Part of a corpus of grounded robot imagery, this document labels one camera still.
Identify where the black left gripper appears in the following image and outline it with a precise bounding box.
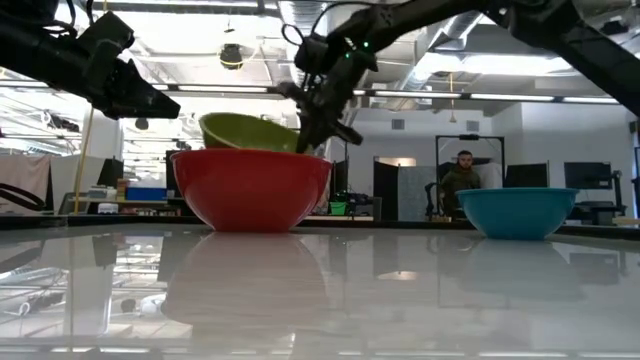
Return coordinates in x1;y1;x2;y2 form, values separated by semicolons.
74;10;182;121

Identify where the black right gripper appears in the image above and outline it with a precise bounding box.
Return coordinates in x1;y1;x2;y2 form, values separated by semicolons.
277;33;380;155

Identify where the green plastic bowl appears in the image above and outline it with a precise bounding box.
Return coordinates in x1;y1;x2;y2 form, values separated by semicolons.
198;112;315;155

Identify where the long ceiling light strip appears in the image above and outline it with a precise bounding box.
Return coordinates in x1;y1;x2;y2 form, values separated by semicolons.
149;83;271;94
352;89;621;105

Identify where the red plastic bowl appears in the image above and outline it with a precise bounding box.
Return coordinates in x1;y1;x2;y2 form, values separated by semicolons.
170;148;334;234

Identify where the blue storage bin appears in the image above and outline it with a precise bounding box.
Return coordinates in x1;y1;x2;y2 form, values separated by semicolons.
125;186;168;203

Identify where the black partition panel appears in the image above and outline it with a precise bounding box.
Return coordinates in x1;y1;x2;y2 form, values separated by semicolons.
372;159;400;222

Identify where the grey partition panel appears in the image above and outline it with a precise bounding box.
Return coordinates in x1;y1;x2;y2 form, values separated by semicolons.
398;166;437;222

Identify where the beige hanging cloth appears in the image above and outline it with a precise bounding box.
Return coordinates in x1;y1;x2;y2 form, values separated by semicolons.
0;153;52;216

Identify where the person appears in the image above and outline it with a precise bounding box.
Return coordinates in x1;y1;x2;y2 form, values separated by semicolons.
438;149;482;220

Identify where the blue plastic bowl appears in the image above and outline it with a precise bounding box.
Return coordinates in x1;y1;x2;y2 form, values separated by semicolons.
455;187;580;241

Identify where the black ceiling dome camera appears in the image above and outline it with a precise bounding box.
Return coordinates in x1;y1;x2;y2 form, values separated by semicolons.
219;43;245;71

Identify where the yellow hanging cable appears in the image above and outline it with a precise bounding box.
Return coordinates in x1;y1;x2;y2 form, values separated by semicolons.
72;105;96;216

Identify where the black metal frame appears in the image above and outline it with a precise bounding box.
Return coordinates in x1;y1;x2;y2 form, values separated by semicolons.
434;133;506;217

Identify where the black looped cable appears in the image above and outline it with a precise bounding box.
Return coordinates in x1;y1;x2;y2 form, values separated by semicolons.
0;182;47;212

